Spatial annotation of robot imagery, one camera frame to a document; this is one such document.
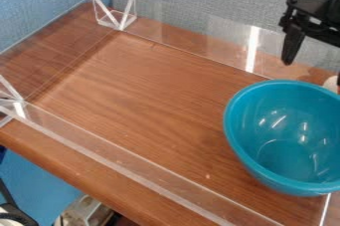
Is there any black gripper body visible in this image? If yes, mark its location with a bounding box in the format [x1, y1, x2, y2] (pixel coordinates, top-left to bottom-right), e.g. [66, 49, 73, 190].
[279, 0, 340, 48]

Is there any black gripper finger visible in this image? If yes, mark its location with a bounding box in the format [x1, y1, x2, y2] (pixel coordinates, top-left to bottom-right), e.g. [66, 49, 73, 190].
[282, 24, 306, 66]

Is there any white toy mushroom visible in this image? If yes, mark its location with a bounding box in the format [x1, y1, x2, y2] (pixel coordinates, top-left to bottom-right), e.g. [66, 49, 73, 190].
[323, 76, 340, 94]

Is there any blue plastic bowl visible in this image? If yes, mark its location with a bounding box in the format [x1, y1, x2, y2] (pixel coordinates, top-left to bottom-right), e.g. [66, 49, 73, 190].
[223, 80, 340, 196]

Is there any clear acrylic back barrier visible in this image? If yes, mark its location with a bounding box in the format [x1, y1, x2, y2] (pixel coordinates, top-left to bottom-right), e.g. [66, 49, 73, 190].
[127, 0, 340, 87]

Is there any clear acrylic barrier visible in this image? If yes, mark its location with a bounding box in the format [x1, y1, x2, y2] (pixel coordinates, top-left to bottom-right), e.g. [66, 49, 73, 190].
[0, 102, 282, 226]
[127, 0, 340, 87]

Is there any clear acrylic front barrier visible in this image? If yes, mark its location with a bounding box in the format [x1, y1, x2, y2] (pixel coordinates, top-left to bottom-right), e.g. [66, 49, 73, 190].
[0, 102, 282, 226]

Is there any white power strip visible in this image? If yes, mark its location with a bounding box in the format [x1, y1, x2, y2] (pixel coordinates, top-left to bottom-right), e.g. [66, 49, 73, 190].
[54, 194, 115, 226]

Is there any clear acrylic corner bracket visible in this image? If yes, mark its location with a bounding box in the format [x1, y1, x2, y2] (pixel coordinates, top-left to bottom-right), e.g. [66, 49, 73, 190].
[93, 0, 138, 31]

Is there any clear acrylic left bracket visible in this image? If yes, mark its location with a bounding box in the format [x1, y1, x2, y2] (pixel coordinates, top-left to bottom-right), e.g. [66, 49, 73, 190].
[0, 75, 27, 128]

